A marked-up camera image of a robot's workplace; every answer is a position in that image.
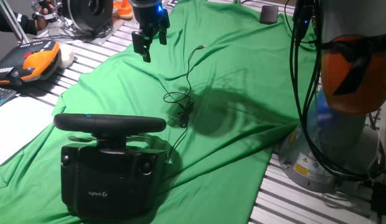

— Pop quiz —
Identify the black steering wheel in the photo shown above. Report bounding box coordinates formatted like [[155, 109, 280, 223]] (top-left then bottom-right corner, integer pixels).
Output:
[[53, 113, 167, 149]]

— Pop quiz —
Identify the black sleeved forearm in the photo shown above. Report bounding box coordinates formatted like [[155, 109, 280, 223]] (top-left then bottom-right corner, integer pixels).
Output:
[[0, 6, 38, 35]]

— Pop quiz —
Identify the orange plastic item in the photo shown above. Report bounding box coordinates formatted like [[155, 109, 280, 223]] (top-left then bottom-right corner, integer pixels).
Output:
[[113, 0, 134, 19]]

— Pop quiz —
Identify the orange black teach pendant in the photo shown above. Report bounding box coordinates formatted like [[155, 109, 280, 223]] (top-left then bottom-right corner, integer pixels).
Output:
[[0, 39, 61, 86]]

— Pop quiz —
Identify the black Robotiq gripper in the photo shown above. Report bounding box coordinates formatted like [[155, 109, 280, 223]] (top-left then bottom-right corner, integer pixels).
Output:
[[129, 0, 171, 63]]

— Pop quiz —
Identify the small black flat box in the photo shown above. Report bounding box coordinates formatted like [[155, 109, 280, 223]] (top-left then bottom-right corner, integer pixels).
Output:
[[260, 4, 279, 26]]

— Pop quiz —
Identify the black Logitech wheel base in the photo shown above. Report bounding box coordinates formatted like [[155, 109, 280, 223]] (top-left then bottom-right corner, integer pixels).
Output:
[[60, 142, 168, 220]]

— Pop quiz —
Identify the thin black USB cable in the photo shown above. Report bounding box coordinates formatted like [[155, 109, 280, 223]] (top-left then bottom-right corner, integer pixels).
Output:
[[162, 44, 207, 166]]

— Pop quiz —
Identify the white rounded object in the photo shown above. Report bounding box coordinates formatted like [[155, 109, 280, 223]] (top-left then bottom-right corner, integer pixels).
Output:
[[57, 44, 75, 69]]

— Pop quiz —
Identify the black filament spool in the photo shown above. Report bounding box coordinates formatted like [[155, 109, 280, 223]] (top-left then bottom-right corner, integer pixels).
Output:
[[61, 0, 115, 36]]

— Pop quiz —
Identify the aluminium frame beam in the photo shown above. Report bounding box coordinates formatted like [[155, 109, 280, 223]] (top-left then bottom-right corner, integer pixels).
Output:
[[0, 0, 31, 44]]

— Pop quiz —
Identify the grey black handheld device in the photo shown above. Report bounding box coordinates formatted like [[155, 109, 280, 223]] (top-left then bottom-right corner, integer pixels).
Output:
[[31, 0, 62, 23]]

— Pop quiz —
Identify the green cloth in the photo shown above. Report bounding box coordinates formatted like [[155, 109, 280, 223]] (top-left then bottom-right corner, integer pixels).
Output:
[[0, 0, 318, 224]]

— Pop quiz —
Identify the black connector block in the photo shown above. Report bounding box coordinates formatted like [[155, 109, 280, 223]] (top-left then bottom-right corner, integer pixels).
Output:
[[370, 182, 386, 218]]

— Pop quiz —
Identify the person's hand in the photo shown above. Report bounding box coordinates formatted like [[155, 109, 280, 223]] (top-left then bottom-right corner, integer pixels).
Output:
[[32, 1, 57, 32]]

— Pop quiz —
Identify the white paper sheet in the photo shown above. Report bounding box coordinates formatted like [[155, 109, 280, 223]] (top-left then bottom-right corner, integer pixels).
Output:
[[0, 96, 55, 170]]

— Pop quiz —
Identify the black keyboard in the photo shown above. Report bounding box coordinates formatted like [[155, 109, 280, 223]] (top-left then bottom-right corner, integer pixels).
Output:
[[0, 86, 17, 111]]

